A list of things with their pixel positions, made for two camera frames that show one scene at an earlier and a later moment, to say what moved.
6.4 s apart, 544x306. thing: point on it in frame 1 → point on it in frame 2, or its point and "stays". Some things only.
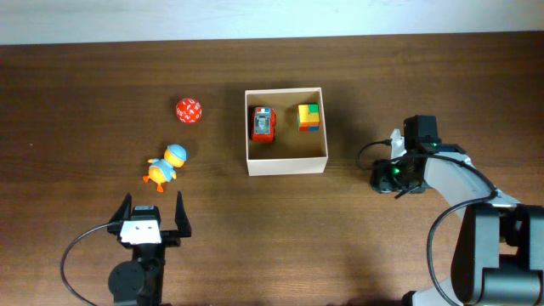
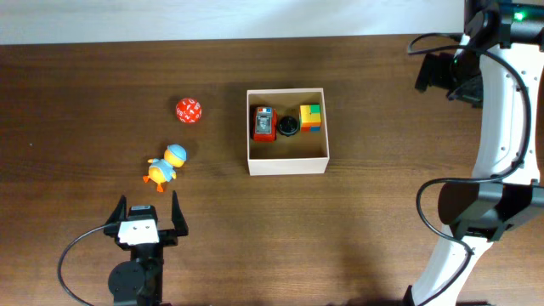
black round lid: [383, 185] → [287, 126]
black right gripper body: [403, 180] → [467, 82]
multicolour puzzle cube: [308, 117] stays
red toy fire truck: [263, 125] stays
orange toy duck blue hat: [161, 170] stays
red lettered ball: [189, 110] stays
